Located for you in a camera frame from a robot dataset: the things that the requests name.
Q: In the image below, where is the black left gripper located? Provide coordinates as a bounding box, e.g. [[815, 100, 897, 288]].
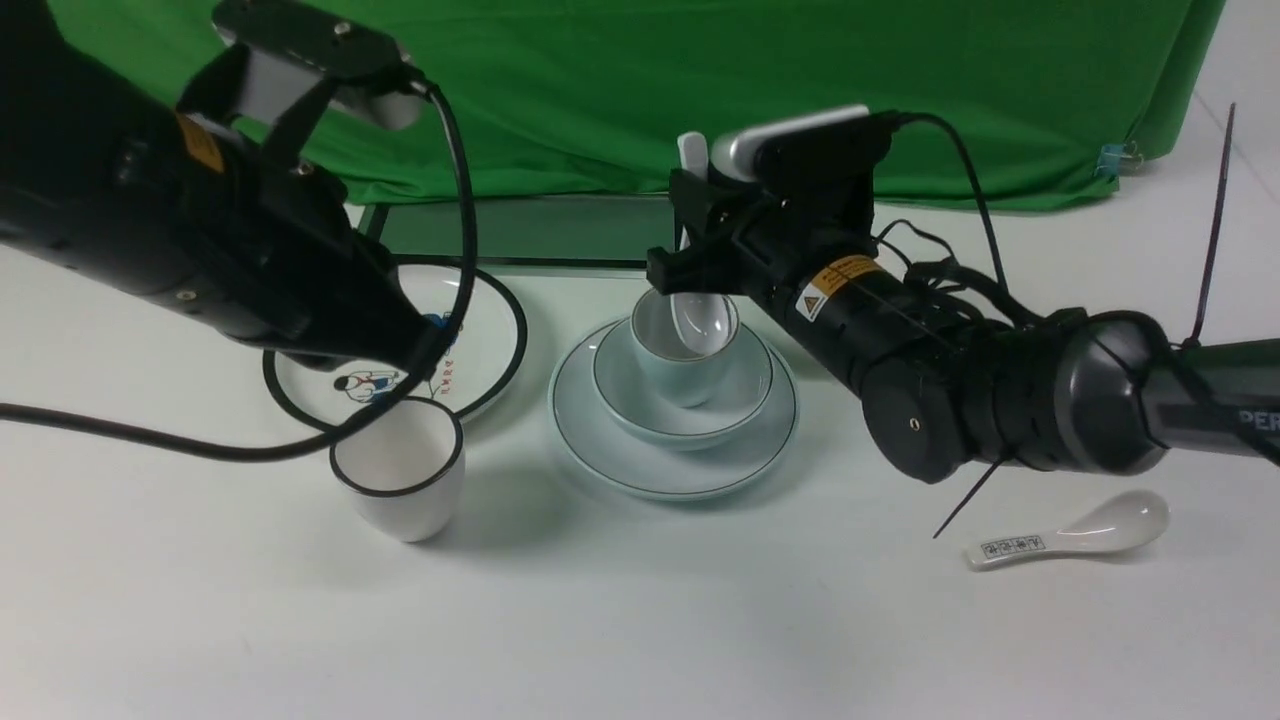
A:
[[110, 111, 445, 370]]

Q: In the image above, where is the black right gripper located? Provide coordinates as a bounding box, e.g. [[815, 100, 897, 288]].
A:
[[646, 169, 961, 401]]

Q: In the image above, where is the plain white ceramic spoon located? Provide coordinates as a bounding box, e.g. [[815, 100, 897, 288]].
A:
[[669, 131, 732, 356]]

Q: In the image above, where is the pale blue bowl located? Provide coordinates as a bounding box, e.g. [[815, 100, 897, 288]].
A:
[[590, 319, 780, 450]]

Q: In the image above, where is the pale blue cup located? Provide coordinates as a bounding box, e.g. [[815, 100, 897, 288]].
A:
[[628, 290, 740, 407]]

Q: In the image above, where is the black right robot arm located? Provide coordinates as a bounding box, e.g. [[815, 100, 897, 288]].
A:
[[646, 167, 1277, 484]]

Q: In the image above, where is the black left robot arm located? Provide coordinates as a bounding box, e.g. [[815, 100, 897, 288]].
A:
[[1, 1, 442, 370]]

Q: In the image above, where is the green backdrop cloth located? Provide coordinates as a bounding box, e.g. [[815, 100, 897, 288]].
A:
[[45, 0, 1226, 213]]

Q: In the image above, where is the pale blue plate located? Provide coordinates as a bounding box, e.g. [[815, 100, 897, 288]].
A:
[[547, 318, 799, 502]]

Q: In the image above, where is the white illustrated black-rimmed plate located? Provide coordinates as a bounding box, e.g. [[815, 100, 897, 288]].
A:
[[262, 258, 529, 430]]

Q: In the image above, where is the white black-rimmed bicycle cup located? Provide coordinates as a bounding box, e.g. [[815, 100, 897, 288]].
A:
[[328, 397, 467, 544]]

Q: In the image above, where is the blue binder clip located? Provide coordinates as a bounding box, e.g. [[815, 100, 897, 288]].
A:
[[1093, 141, 1146, 179]]

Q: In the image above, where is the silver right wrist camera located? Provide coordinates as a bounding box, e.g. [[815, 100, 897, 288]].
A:
[[710, 104, 899, 192]]

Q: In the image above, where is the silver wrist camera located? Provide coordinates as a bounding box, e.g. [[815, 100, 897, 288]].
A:
[[177, 1, 425, 154], [710, 104, 899, 192]]

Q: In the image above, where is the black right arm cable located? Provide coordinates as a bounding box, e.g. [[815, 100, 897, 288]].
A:
[[876, 110, 1041, 322]]

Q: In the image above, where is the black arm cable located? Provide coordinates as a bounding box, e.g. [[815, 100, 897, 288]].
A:
[[0, 79, 479, 462], [876, 110, 1041, 322]]

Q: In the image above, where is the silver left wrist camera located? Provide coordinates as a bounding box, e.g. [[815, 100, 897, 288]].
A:
[[177, 1, 425, 154]]

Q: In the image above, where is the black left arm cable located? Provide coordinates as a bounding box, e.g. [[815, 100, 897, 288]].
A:
[[0, 79, 479, 462]]

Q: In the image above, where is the black cable tie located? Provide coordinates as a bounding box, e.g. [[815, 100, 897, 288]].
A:
[[932, 100, 1238, 541]]

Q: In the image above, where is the white printed-handle spoon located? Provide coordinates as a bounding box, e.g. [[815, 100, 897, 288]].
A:
[[963, 489, 1172, 571]]

